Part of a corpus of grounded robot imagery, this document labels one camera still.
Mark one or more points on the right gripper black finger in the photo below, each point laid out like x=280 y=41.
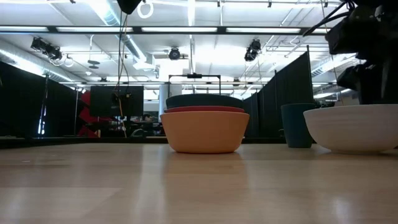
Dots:
x=371 y=84

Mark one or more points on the white bowl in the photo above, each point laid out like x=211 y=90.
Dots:
x=351 y=130

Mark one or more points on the dark blue cup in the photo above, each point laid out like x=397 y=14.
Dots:
x=295 y=127

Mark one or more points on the dark blue bowl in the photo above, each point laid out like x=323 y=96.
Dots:
x=205 y=101

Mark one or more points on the red bowl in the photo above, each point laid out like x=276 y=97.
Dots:
x=205 y=109

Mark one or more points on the orange bowl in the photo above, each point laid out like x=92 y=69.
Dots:
x=205 y=133

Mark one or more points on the black curtain partition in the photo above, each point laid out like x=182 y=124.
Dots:
x=394 y=93

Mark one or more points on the black room divider panel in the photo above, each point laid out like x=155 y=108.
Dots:
x=292 y=81

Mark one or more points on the black ceiling spotlight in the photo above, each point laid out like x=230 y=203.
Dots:
x=46 y=48
x=174 y=53
x=252 y=49

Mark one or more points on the black monitor screen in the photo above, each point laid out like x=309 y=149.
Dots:
x=102 y=101

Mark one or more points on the red rolling stand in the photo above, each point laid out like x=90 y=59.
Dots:
x=84 y=115

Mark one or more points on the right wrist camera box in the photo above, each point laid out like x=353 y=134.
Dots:
x=349 y=77

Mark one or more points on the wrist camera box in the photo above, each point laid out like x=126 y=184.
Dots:
x=129 y=6
x=349 y=77

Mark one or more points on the black overhead frame beam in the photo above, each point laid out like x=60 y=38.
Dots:
x=221 y=30

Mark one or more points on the distant black gantry frame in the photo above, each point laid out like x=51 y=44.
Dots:
x=194 y=75

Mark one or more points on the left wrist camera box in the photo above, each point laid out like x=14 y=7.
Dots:
x=129 y=6

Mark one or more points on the silver ceiling air duct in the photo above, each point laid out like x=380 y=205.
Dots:
x=107 y=15

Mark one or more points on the black metal table frame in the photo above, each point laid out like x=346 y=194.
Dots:
x=62 y=141

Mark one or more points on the black curtain wall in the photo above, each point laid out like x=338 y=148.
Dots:
x=21 y=105

